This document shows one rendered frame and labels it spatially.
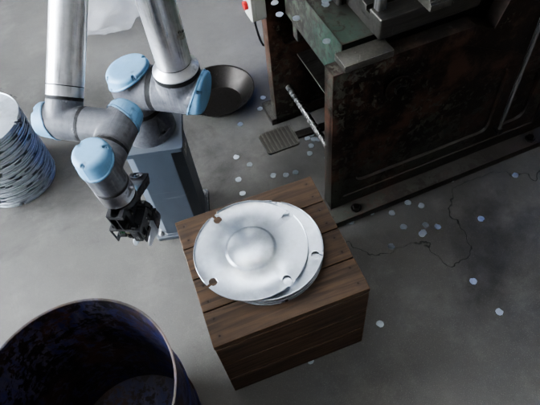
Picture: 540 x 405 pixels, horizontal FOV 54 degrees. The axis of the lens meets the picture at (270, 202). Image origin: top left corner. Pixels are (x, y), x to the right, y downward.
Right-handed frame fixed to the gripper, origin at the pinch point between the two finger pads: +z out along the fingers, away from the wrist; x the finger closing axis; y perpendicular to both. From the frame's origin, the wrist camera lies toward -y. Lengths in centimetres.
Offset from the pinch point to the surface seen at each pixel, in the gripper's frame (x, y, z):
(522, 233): 102, -31, 53
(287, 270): 32.7, 4.8, 9.0
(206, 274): 13.1, 7.2, 8.0
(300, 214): 34.4, -12.2, 11.0
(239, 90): -1, -95, 52
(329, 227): 42.0, -10.0, 14.0
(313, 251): 38.7, -1.3, 10.5
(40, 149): -66, -50, 34
